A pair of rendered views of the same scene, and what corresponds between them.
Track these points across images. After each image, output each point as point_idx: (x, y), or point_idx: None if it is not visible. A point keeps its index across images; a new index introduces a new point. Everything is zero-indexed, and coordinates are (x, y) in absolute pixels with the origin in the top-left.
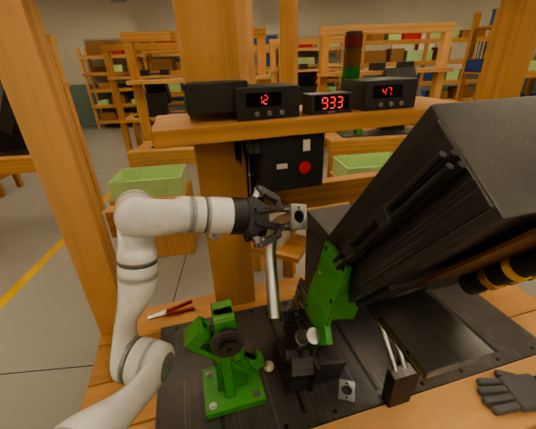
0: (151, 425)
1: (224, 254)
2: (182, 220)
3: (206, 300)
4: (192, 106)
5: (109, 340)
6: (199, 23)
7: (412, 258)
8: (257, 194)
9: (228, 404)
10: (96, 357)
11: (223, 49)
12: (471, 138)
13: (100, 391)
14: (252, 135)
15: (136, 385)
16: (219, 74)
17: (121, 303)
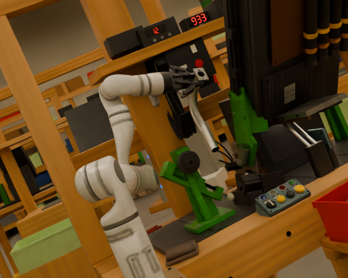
0: (159, 257)
1: (168, 160)
2: (136, 83)
3: (169, 222)
4: (115, 49)
5: (101, 262)
6: (103, 7)
7: (251, 43)
8: (171, 70)
9: (209, 221)
10: (98, 269)
11: (121, 16)
12: None
13: (112, 270)
14: (156, 51)
15: (143, 166)
16: (122, 30)
17: (119, 137)
